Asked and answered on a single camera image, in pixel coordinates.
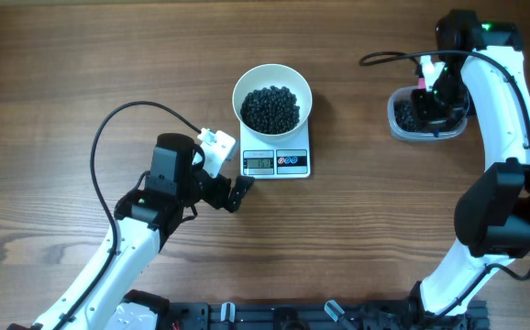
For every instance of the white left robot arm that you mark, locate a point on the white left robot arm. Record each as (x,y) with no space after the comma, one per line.
(136,236)

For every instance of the white round bowl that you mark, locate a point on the white round bowl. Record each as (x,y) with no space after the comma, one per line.
(278,75)

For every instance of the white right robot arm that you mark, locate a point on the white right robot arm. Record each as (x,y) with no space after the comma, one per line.
(481,64)

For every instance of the black beans in bowl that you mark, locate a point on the black beans in bowl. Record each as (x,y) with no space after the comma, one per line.
(270,110)

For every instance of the black beans in container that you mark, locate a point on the black beans in container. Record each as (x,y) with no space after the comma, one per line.
(404,116)

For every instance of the white digital kitchen scale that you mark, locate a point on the white digital kitchen scale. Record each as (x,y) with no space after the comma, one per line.
(275,158)

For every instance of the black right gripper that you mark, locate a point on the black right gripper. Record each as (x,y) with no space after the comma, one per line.
(424,114)

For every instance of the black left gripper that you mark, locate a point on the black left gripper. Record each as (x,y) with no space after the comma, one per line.
(218,199)

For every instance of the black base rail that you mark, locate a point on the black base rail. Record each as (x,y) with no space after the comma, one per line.
(383,315)

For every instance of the clear plastic bean container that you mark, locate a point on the clear plastic bean container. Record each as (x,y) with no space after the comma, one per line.
(405,94)

